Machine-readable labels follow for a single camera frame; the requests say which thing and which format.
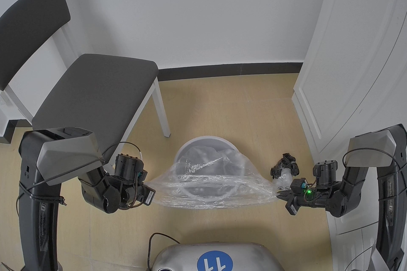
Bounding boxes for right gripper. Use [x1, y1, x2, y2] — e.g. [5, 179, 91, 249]
[285, 194, 328, 216]

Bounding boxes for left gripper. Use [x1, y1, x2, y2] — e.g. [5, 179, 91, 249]
[122, 183, 156, 207]

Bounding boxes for clear plastic bag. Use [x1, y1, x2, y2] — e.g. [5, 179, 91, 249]
[147, 144, 280, 210]

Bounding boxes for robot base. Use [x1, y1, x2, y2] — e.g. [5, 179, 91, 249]
[153, 242, 286, 271]

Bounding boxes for crumpled black plastic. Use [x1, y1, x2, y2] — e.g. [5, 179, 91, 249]
[270, 153, 300, 178]

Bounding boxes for grey trash bin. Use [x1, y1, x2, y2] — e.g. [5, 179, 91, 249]
[174, 136, 252, 209]

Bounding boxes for grey chair with white legs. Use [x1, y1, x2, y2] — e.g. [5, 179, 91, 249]
[0, 0, 171, 169]

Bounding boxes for white door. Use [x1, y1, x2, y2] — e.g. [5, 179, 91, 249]
[293, 0, 407, 271]

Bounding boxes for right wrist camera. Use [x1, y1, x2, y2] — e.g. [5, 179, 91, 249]
[291, 178, 314, 198]

